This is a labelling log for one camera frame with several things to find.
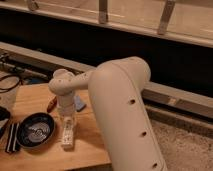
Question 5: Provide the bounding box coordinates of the dark ceramic bowl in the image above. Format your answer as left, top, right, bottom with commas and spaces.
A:
16, 112, 55, 148

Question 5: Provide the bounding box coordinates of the black object at left edge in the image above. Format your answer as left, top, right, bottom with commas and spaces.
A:
0, 103, 12, 139

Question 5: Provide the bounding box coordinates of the red brown sausage toy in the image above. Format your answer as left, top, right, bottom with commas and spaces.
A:
47, 97, 57, 113

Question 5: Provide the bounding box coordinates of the blue sponge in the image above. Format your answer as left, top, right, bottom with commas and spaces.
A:
75, 96, 86, 112

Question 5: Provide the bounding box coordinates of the wooden cutting board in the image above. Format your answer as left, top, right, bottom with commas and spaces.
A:
0, 84, 110, 171

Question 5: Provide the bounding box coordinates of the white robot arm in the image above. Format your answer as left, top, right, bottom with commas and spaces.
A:
49, 57, 168, 171

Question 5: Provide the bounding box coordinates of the black striped rectangular object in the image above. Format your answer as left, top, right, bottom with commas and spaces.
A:
5, 123, 20, 153

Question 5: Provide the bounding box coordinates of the metal bracket left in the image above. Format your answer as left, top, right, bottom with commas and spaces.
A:
26, 0, 39, 11

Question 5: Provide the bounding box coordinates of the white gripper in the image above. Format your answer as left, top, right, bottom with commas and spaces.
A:
57, 94, 77, 134

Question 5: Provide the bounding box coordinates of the metal bracket right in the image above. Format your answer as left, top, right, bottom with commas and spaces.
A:
157, 0, 176, 35

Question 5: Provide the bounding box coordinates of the black cable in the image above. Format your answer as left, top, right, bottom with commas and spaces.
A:
0, 73, 24, 94

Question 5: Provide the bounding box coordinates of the white plastic bottle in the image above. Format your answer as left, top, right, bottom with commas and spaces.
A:
61, 117, 74, 149

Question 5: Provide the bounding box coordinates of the metal bracket middle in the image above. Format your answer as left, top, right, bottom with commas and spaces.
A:
98, 0, 108, 24

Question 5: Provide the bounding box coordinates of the metal bracket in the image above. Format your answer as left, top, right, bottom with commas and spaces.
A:
98, 0, 108, 24
157, 0, 176, 35
26, 0, 39, 11

